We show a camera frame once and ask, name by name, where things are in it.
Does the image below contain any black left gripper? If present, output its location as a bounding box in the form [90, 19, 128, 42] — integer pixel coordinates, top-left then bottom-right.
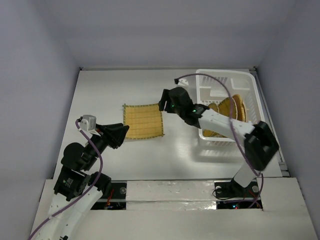
[83, 121, 129, 169]

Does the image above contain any square bamboo woven plate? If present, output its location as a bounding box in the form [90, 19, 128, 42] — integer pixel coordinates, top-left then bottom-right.
[123, 103, 165, 140]

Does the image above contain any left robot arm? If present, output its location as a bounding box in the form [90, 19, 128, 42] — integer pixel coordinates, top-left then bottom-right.
[35, 115, 130, 240]

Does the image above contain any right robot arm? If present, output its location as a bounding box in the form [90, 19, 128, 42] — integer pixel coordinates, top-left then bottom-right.
[158, 87, 279, 199]

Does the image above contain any white plastic dish rack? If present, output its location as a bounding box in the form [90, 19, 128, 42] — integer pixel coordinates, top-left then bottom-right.
[195, 68, 268, 147]

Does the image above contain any small round bamboo plate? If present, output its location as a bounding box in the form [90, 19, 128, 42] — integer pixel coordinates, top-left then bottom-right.
[202, 102, 220, 138]

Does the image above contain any medium round bamboo plate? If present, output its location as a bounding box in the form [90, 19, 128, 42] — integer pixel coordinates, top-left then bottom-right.
[218, 97, 238, 120]

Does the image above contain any thick tan woven plate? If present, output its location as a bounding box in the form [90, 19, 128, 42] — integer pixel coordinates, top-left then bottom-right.
[232, 94, 248, 122]

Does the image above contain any white foam strip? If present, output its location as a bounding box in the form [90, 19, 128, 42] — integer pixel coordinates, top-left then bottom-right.
[125, 180, 217, 211]

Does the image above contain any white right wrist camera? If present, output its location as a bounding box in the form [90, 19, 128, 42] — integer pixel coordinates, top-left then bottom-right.
[177, 78, 189, 87]

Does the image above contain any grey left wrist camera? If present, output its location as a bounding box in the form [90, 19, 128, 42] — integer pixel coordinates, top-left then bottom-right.
[76, 114, 97, 133]

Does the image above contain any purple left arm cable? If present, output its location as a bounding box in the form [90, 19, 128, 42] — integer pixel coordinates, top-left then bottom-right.
[27, 119, 105, 240]

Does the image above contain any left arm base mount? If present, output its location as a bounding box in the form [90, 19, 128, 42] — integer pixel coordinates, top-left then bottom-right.
[91, 181, 127, 211]

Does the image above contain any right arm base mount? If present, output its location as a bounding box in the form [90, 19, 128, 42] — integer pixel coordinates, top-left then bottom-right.
[212, 179, 263, 210]

